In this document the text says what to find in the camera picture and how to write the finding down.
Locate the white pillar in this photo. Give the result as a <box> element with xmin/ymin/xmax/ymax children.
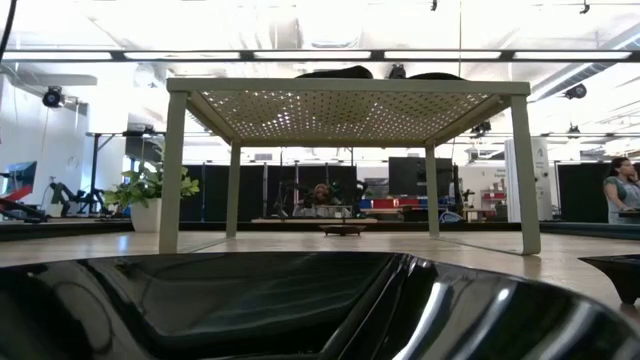
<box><xmin>503</xmin><ymin>137</ymin><xmax>554</xmax><ymax>224</ymax></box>

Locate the black partition screen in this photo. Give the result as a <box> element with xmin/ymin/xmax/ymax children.
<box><xmin>556</xmin><ymin>162</ymin><xmax>611</xmax><ymax>224</ymax></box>
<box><xmin>185</xmin><ymin>163</ymin><xmax>359</xmax><ymax>224</ymax></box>

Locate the black partition panel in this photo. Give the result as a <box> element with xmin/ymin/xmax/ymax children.
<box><xmin>388</xmin><ymin>156</ymin><xmax>455</xmax><ymax>212</ymax></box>

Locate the black cable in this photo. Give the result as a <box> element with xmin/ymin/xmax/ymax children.
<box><xmin>0</xmin><ymin>0</ymin><xmax>19</xmax><ymax>64</ymax></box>

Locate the blue monitor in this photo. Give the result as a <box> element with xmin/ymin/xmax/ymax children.
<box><xmin>4</xmin><ymin>160</ymin><xmax>39</xmax><ymax>201</ymax></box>

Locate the black leaf-shaped plate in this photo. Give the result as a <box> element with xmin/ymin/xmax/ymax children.
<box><xmin>407</xmin><ymin>72</ymin><xmax>467</xmax><ymax>82</ymax></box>
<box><xmin>0</xmin><ymin>250</ymin><xmax>640</xmax><ymax>360</ymax></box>

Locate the wooden table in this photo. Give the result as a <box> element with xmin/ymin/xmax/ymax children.
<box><xmin>249</xmin><ymin>217</ymin><xmax>380</xmax><ymax>225</ymax></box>

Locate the green plant in white pot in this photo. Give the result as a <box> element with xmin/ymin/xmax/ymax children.
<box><xmin>102</xmin><ymin>149</ymin><xmax>201</xmax><ymax>234</ymax></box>

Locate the black wavy square plate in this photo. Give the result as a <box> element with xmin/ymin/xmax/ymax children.
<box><xmin>294</xmin><ymin>64</ymin><xmax>375</xmax><ymax>80</ymax></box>

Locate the person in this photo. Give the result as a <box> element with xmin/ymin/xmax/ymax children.
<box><xmin>602</xmin><ymin>156</ymin><xmax>640</xmax><ymax>225</ymax></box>
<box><xmin>299</xmin><ymin>182</ymin><xmax>351</xmax><ymax>219</ymax></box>

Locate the small black square plate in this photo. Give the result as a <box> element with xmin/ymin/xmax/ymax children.
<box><xmin>577</xmin><ymin>254</ymin><xmax>640</xmax><ymax>306</ymax></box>
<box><xmin>319</xmin><ymin>224</ymin><xmax>368</xmax><ymax>238</ymax></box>

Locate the white perforated metal rack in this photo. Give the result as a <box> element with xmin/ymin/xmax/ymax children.
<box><xmin>158</xmin><ymin>77</ymin><xmax>542</xmax><ymax>257</ymax></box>

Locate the red storage bin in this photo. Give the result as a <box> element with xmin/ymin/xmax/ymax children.
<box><xmin>372</xmin><ymin>197</ymin><xmax>426</xmax><ymax>210</ymax></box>

